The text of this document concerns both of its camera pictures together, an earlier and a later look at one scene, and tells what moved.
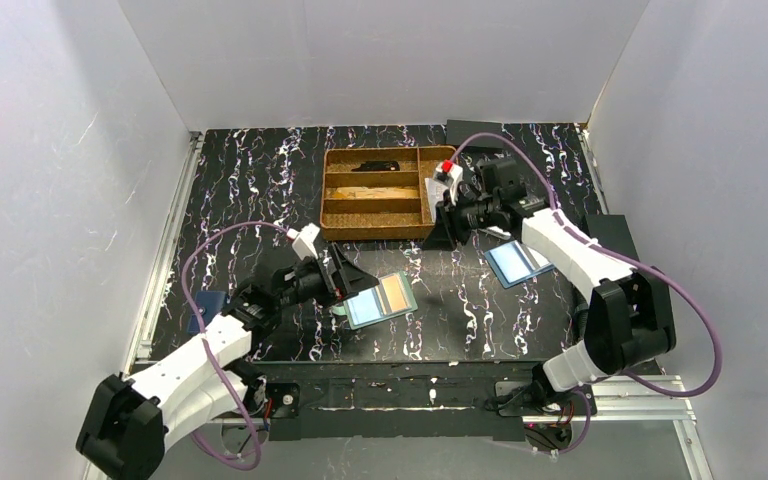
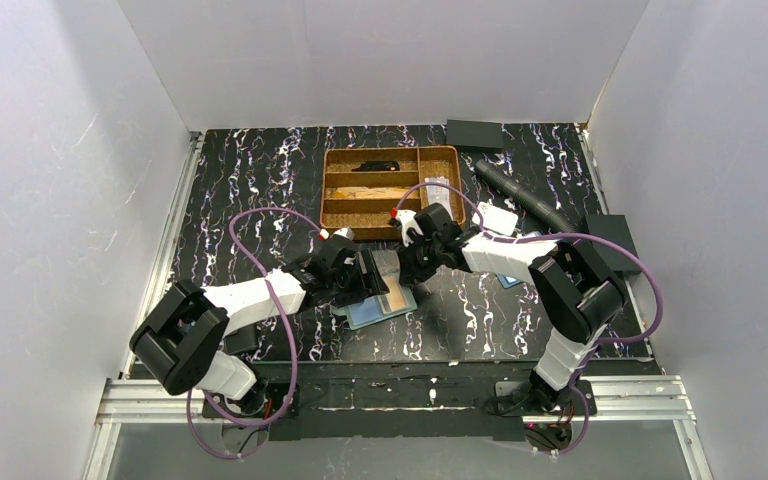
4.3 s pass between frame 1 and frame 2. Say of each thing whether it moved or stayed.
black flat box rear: stayed
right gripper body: moved
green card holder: stayed
